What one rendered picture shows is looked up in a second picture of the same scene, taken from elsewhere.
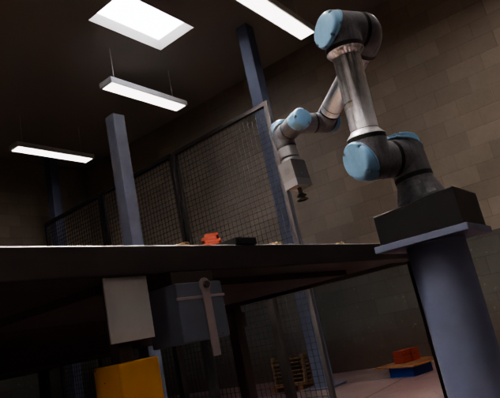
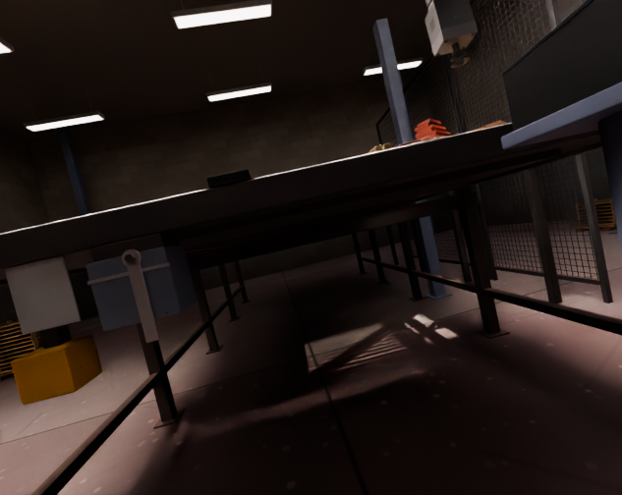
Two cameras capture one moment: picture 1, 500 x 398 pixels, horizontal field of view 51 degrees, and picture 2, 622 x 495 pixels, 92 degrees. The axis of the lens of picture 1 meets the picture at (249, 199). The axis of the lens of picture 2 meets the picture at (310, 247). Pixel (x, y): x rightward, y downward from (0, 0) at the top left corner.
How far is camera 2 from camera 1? 110 cm
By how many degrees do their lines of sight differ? 50
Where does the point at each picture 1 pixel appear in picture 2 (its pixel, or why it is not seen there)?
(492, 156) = not seen: outside the picture
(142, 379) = (41, 374)
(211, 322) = (141, 303)
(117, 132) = (381, 37)
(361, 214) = not seen: outside the picture
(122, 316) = (33, 304)
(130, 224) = (398, 119)
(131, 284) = (42, 269)
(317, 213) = not seen: outside the picture
